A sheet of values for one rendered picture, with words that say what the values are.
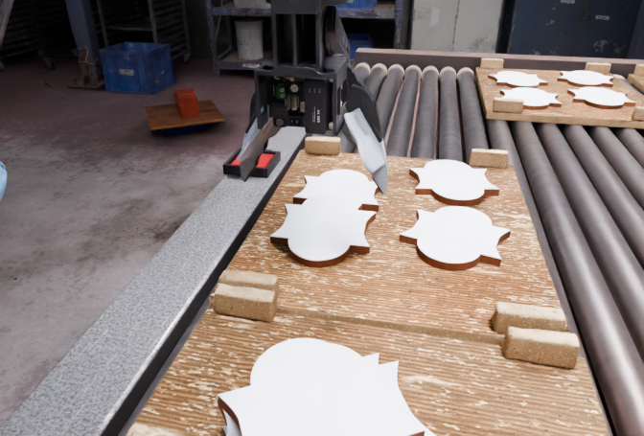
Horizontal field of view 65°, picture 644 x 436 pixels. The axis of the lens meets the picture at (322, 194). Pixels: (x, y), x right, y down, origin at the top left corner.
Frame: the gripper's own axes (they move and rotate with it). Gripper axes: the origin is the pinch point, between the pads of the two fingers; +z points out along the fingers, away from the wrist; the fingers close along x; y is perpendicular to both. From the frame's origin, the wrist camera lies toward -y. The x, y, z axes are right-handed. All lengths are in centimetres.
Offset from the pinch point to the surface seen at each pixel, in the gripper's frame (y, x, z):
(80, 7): -373, -288, 33
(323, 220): -5.0, 0.1, 7.2
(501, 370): 13.7, 19.1, 9.1
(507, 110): -59, 28, 9
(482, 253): -2.5, 18.6, 7.9
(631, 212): -21.8, 40.7, 10.9
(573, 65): -107, 52, 9
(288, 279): 4.8, -1.8, 9.1
